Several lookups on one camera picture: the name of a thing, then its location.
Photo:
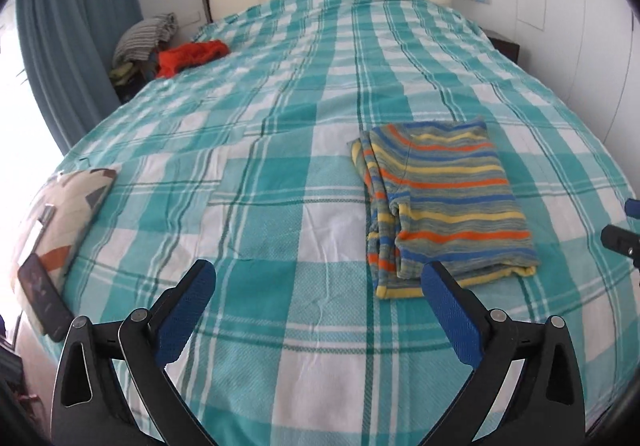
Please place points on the dark nightstand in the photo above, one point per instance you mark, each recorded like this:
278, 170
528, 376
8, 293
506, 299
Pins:
507, 47

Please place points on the teal curtain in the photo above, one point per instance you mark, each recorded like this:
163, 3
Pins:
67, 48

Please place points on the grey striped clothes pile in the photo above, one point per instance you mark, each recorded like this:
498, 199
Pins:
136, 52

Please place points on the teal plaid bedspread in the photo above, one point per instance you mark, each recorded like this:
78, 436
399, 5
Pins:
245, 162

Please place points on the red garment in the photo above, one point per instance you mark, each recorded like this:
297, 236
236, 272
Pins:
188, 55

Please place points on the black smartphone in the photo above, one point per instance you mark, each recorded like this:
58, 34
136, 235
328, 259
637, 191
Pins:
47, 304

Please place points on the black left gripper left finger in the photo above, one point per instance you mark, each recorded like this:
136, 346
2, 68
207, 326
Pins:
89, 406

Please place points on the patterned cushion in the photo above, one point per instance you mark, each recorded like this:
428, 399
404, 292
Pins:
59, 222

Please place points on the striped knit sweater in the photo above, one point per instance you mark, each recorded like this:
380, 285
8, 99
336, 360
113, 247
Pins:
438, 192

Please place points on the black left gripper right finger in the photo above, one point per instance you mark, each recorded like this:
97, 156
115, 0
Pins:
547, 405

